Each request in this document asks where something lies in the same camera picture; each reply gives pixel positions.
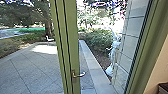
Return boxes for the green framed glass door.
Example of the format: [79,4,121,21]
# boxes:
[63,0,161,94]

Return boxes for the green framed glass window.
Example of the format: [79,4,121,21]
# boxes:
[0,0,68,94]

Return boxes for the pale outdoor bench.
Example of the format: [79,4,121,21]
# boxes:
[44,34,56,47]

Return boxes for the green hedge bush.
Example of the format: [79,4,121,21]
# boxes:
[82,27,115,55]

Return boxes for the leafy tree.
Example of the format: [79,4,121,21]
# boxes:
[0,0,56,38]

